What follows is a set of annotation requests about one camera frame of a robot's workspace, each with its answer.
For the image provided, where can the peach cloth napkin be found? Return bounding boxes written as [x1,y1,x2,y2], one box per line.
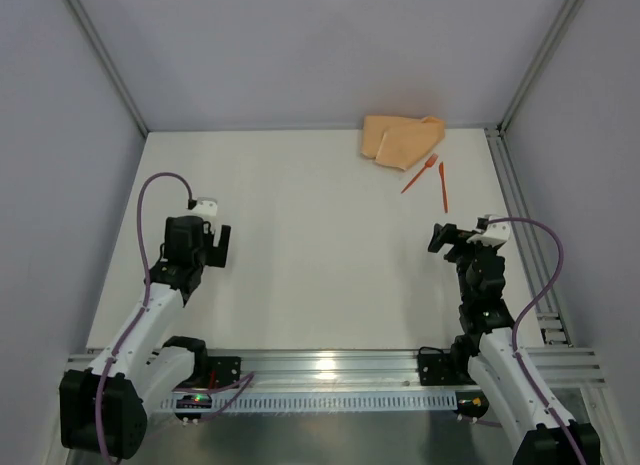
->
[360,115,446,171]

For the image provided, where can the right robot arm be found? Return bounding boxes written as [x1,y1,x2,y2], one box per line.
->
[428,215,601,464]

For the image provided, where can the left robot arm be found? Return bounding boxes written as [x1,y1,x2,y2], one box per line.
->
[59,215,231,464]

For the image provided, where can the orange plastic knife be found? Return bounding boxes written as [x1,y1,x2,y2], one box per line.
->
[438,161,449,214]

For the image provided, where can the orange plastic fork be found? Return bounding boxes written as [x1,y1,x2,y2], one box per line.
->
[401,154,439,194]

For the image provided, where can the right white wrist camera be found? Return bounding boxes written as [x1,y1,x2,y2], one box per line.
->
[466,215,511,248]

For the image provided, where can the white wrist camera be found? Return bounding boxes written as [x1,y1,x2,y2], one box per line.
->
[187,197,218,221]
[466,215,511,248]

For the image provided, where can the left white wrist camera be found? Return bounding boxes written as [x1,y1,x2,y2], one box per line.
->
[187,197,218,221]

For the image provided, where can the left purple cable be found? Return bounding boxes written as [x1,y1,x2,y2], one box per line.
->
[94,171,256,465]

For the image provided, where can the right side aluminium rail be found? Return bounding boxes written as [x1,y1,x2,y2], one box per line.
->
[485,129,572,347]

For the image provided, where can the aluminium rail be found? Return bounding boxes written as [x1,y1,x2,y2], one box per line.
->
[58,348,607,394]
[485,129,572,347]

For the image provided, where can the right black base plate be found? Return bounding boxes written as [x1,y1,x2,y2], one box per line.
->
[416,347,473,386]

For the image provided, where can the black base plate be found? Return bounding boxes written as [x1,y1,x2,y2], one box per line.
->
[205,356,242,389]
[416,347,473,386]

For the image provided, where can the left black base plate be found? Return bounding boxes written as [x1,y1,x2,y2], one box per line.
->
[205,356,242,389]

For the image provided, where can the aluminium front rail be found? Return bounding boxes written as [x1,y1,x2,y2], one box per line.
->
[58,348,607,394]

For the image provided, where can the perforated cable tray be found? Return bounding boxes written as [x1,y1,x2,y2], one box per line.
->
[157,389,458,414]

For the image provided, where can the left frame post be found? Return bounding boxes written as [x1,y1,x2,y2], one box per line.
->
[64,0,150,138]

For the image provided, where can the frame post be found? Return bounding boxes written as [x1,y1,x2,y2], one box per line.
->
[64,0,150,138]
[497,0,585,134]

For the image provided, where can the right frame post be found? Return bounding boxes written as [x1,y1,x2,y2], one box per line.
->
[497,0,585,134]

